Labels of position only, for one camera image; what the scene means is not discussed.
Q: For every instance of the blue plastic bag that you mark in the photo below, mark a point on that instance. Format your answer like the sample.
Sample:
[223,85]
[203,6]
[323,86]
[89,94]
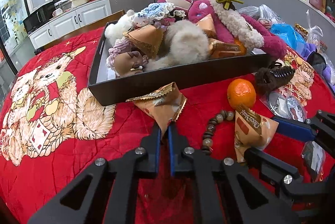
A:
[290,36]

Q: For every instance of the white kitchen cabinet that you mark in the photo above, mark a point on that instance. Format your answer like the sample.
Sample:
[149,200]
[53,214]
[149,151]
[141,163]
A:
[70,21]

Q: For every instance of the black rectangular tray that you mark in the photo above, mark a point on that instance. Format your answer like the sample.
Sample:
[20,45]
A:
[109,89]

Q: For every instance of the mandarin in tray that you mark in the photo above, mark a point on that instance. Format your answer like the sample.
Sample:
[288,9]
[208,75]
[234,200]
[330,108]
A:
[243,49]

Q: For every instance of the brown doll head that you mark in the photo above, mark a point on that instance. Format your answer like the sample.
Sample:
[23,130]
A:
[129,63]

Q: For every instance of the black microwave oven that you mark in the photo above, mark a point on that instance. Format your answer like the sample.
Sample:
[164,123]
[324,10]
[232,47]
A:
[39,17]

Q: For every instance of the clear plastic bag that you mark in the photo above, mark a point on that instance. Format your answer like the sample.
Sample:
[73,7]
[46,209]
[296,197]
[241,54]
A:
[265,15]

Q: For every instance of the bagged round badges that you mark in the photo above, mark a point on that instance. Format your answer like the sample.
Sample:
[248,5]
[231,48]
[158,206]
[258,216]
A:
[284,106]

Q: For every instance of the white plush toy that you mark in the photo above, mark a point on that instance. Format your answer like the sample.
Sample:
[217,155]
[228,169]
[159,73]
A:
[115,31]

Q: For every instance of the gold triangular snack packet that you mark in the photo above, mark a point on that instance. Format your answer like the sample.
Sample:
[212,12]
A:
[164,105]

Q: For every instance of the dark brown hair claw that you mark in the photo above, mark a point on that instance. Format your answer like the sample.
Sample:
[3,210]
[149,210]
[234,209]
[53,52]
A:
[273,77]

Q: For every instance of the blue white knitted scrunchie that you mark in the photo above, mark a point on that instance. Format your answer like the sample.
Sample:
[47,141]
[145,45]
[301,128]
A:
[156,11]

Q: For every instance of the orange mandarin right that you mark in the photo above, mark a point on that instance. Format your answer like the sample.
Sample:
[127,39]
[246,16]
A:
[241,91]

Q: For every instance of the wooden chair back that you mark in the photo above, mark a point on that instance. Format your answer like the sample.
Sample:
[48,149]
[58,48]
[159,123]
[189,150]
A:
[95,25]

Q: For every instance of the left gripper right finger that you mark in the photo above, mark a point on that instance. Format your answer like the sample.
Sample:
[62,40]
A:
[225,192]

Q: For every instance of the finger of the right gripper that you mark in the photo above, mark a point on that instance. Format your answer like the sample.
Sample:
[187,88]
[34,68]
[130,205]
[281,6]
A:
[294,129]
[287,180]

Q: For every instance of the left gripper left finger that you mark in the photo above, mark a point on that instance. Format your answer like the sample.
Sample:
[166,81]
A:
[106,191]

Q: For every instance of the beige fluffy plush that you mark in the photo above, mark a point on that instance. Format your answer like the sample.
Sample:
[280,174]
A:
[187,44]

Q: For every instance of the purple cloth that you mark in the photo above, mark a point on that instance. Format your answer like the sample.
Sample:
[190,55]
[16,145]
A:
[320,62]

